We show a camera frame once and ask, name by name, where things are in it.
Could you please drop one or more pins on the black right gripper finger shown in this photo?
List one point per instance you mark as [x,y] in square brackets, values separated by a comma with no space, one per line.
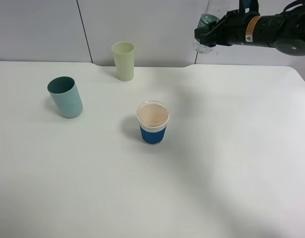
[207,41]
[204,28]

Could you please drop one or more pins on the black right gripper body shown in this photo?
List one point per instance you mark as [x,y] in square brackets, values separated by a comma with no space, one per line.
[235,29]

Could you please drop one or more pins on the clear bottle green label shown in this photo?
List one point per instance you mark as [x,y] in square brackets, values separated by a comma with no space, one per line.
[214,11]

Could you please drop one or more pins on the teal plastic cup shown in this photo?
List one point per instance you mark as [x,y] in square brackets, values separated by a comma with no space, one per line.
[65,95]

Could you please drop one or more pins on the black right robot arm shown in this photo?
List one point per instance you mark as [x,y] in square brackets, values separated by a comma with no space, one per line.
[284,31]

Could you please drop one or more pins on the pale green plastic cup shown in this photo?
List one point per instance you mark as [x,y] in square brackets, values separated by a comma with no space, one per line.
[123,53]

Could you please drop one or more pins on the blue sleeved glass cup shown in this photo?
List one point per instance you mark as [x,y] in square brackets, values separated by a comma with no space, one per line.
[153,117]

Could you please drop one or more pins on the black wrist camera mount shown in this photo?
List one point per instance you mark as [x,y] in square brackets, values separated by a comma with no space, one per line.
[252,5]

